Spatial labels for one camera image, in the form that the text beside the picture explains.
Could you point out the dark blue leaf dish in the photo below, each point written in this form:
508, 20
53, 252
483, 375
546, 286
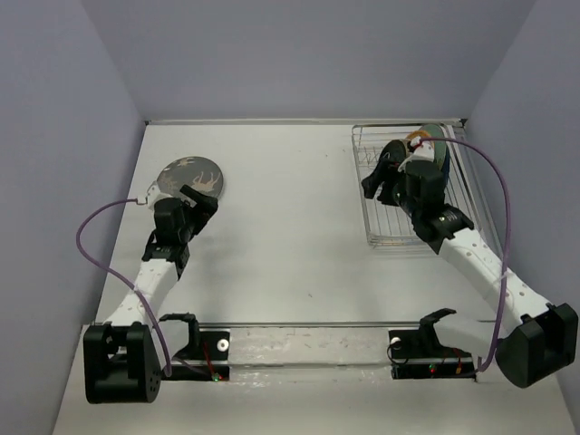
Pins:
445, 166

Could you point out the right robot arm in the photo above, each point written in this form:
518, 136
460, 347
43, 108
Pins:
531, 337

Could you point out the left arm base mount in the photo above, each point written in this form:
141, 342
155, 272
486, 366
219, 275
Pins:
198, 354

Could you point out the woven bamboo plate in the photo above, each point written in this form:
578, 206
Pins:
417, 134

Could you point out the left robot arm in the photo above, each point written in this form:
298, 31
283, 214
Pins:
126, 357

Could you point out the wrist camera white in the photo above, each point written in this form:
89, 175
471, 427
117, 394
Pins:
153, 195
422, 149

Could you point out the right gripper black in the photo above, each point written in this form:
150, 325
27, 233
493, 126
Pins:
383, 170

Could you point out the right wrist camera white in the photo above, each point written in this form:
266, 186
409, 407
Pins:
422, 149

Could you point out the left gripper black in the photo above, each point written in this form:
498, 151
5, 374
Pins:
201, 215

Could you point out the grey deer pattern plate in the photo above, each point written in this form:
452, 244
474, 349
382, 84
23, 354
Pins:
199, 173

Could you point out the teal flower plate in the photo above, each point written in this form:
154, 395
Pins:
440, 146

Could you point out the black glossy plate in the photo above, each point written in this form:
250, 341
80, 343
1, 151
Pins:
393, 154

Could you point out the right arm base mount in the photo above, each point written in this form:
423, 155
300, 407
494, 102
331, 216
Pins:
417, 354

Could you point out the metal wire dish rack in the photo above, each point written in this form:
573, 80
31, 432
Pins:
389, 227

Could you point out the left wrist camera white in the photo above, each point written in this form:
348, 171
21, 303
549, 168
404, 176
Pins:
153, 195

